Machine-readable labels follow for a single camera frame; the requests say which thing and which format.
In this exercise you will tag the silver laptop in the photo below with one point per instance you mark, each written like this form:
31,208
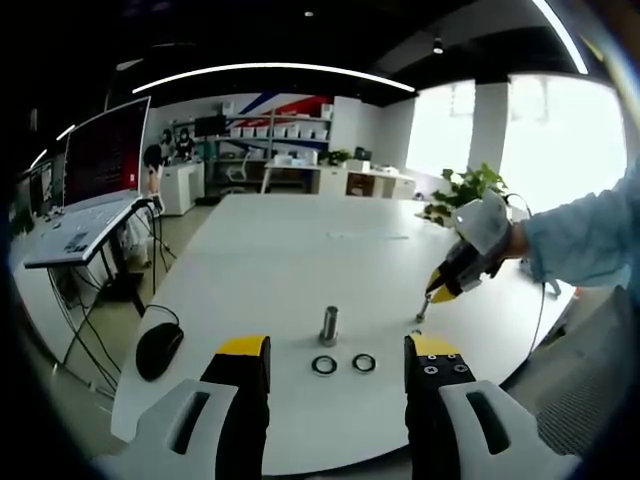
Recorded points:
100,150

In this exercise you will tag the slim steel threaded stud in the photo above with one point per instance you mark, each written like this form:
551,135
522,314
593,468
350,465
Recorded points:
422,310

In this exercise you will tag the white desk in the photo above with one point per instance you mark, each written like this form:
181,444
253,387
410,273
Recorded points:
300,170

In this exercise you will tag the round ceiling spotlight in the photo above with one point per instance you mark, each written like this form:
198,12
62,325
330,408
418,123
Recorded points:
438,46

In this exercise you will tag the person's right hand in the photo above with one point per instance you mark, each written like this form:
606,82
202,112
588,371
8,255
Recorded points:
517,245

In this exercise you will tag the metal shelving unit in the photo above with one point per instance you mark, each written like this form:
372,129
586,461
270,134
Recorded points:
272,150

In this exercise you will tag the black monitor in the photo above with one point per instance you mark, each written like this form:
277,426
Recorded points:
210,125

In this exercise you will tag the grey mesh chair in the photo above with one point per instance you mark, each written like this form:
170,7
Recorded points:
575,390

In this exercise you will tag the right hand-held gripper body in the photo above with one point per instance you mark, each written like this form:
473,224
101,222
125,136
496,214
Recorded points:
482,225

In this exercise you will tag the black computer mouse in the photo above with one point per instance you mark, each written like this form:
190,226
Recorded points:
157,352

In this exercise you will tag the low white cabinet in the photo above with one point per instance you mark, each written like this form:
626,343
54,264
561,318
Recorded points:
380,184

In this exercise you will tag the small potted plant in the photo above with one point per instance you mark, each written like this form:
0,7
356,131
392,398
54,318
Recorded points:
336,157

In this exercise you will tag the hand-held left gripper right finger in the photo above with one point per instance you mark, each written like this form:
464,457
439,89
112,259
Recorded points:
465,430

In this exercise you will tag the white office chair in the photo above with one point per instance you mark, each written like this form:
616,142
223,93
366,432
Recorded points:
241,167

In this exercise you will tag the row of white storage bins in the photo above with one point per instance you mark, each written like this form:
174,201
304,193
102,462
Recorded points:
285,133

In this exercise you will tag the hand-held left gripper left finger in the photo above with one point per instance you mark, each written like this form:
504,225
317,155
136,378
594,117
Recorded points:
200,430

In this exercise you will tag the thick steel threaded stud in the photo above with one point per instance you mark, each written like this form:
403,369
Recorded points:
330,322

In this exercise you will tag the linear ceiling light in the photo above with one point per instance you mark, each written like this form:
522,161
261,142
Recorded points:
270,66
565,37

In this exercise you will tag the large green plant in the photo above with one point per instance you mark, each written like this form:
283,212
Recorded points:
470,187

